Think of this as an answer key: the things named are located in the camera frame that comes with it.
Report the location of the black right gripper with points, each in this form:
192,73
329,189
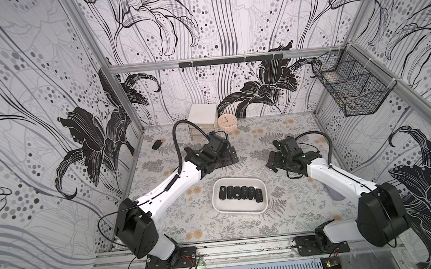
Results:
276,161

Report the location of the black flip key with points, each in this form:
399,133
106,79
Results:
223,193
258,195

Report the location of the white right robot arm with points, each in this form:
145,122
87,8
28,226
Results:
381,215

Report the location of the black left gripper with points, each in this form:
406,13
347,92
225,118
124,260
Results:
226,160

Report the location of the pink round alarm clock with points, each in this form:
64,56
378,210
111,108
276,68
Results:
227,123

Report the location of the white mini drawer cabinet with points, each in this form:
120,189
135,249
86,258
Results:
204,116

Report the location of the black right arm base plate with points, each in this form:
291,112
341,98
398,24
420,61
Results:
317,245

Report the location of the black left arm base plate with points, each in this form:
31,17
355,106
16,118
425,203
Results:
182,257

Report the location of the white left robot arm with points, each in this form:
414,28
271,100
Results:
136,224

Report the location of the purple grey cloth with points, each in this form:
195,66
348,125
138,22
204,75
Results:
336,196

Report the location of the white rectangular storage tray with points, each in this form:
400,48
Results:
245,206

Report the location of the black wire wall basket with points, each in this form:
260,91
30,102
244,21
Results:
351,82

